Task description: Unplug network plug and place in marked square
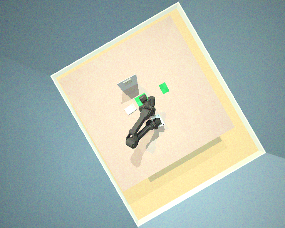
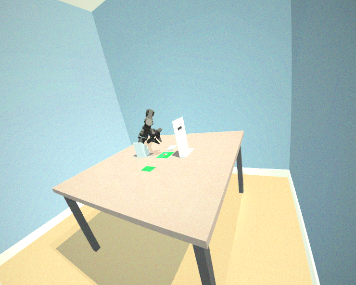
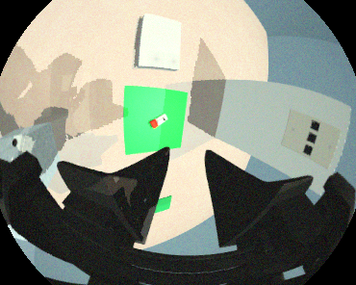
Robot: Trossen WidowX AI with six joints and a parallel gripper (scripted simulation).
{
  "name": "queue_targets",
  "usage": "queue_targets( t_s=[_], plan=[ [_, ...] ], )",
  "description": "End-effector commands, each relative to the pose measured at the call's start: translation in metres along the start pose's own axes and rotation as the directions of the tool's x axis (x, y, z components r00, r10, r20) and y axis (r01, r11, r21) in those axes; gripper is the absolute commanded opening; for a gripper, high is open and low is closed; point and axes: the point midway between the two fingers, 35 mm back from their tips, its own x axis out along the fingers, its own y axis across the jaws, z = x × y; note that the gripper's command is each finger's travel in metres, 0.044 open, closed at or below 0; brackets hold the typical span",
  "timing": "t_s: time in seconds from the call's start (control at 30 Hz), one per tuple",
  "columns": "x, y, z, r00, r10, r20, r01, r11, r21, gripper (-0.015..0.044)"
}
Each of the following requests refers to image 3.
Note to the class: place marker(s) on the green square patch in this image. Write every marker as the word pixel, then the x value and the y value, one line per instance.
pixel 141 105

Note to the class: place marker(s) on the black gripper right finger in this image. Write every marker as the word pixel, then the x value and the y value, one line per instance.
pixel 240 199

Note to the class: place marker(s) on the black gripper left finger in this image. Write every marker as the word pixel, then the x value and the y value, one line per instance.
pixel 132 192

